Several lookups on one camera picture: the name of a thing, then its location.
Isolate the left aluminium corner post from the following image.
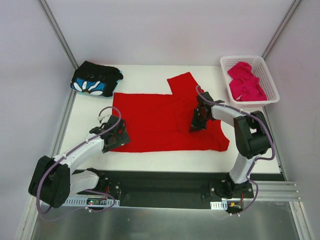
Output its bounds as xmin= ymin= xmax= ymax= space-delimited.
xmin=37 ymin=0 xmax=79 ymax=70

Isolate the right white cable duct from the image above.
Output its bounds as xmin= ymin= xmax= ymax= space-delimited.
xmin=210 ymin=200 xmax=228 ymax=211

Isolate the red t shirt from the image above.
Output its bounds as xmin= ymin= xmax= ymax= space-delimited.
xmin=113 ymin=72 xmax=230 ymax=153

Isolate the aluminium front frame rail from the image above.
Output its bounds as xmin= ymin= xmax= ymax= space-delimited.
xmin=256 ymin=181 xmax=302 ymax=202

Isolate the white cable duct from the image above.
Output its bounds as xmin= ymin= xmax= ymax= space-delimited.
xmin=210 ymin=200 xmax=228 ymax=211
xmin=62 ymin=196 xmax=120 ymax=208

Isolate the aluminium corner post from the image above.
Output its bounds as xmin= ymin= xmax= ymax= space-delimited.
xmin=37 ymin=0 xmax=79 ymax=70
xmin=261 ymin=0 xmax=303 ymax=60

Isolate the left white cable duct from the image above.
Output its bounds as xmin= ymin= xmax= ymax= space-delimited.
xmin=62 ymin=196 xmax=120 ymax=208

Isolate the white plastic basket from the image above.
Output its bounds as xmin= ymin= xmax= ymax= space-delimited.
xmin=220 ymin=55 xmax=280 ymax=108

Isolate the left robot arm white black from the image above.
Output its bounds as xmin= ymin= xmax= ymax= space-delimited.
xmin=28 ymin=115 xmax=130 ymax=208

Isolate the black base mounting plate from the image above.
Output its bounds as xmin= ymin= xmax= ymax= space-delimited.
xmin=72 ymin=169 xmax=286 ymax=208

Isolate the right aluminium corner post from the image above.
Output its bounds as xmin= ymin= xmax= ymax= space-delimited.
xmin=261 ymin=0 xmax=303 ymax=60

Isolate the folded black flower t shirt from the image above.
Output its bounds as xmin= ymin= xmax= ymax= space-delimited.
xmin=70 ymin=61 xmax=124 ymax=98

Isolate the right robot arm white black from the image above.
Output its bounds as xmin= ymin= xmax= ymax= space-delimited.
xmin=189 ymin=92 xmax=275 ymax=199

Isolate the crumpled magenta t shirt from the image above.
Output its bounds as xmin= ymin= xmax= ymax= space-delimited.
xmin=227 ymin=61 xmax=267 ymax=102

